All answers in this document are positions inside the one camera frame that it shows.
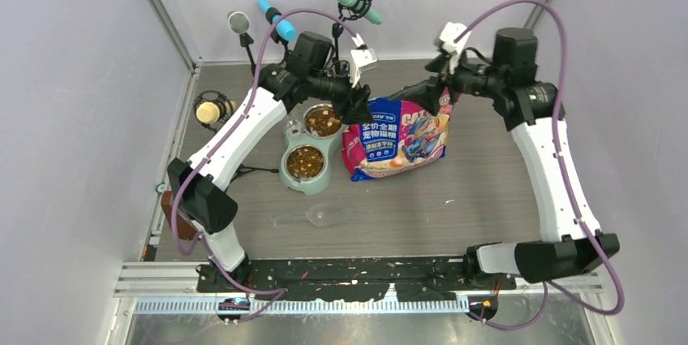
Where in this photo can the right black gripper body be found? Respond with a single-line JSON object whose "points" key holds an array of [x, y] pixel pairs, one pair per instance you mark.
{"points": [[464, 79]]}

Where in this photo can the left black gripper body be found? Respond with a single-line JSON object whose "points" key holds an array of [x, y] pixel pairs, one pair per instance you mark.
{"points": [[342, 91]]}

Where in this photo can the colourful cat food bag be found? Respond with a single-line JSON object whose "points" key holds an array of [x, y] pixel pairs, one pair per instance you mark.
{"points": [[402, 137]]}

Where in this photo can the clear plastic scoop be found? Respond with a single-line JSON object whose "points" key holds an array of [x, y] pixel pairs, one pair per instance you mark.
{"points": [[319, 215]]}

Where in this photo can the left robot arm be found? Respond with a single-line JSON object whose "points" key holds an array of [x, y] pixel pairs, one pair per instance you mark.
{"points": [[199, 184]]}

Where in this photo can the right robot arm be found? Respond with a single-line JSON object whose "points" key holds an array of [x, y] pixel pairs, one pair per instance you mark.
{"points": [[571, 241]]}

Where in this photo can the green double pet bowl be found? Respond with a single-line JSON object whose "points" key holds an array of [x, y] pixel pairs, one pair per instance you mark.
{"points": [[312, 138]]}

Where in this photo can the blue microphone on stand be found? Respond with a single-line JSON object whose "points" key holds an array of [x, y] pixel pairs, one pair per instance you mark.
{"points": [[284, 31]]}

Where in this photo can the green microphone on tripod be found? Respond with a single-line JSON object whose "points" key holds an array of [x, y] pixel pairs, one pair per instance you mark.
{"points": [[350, 10]]}

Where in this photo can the silver round microphone stand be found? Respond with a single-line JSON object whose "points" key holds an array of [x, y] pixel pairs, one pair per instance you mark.
{"points": [[239, 23]]}

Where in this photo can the yellow microphone on tripod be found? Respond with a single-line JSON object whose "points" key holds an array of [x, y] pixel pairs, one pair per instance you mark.
{"points": [[213, 109]]}

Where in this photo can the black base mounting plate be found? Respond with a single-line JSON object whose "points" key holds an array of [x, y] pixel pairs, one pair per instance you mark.
{"points": [[366, 279]]}

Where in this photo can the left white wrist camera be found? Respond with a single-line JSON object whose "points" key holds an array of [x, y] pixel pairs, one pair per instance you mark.
{"points": [[362, 58]]}

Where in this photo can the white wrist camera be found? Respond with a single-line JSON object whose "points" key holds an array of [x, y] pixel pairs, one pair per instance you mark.
{"points": [[451, 42], [362, 58]]}

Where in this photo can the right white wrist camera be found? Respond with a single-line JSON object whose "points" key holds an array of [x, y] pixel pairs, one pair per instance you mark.
{"points": [[451, 42]]}

